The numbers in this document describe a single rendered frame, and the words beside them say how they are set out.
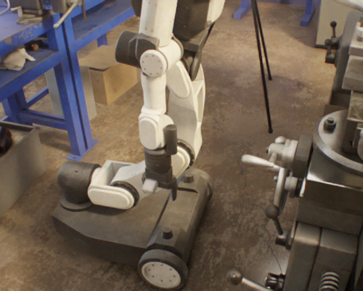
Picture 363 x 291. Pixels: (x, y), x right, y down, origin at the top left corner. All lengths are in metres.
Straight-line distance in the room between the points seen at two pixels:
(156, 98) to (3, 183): 1.22
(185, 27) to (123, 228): 0.92
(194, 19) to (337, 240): 0.73
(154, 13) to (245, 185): 1.34
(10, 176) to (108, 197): 0.68
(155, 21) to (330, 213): 0.64
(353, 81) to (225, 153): 1.61
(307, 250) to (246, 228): 1.12
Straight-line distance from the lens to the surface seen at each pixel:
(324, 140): 0.92
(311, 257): 0.93
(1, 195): 2.26
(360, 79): 0.94
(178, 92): 1.39
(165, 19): 1.12
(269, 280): 1.08
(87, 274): 1.90
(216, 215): 2.07
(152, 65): 1.14
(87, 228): 1.84
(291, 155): 0.98
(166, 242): 1.67
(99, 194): 1.79
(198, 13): 1.25
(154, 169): 1.35
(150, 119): 1.24
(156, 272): 1.73
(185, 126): 1.49
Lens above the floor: 1.45
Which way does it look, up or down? 35 degrees down
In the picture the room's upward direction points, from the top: 2 degrees counter-clockwise
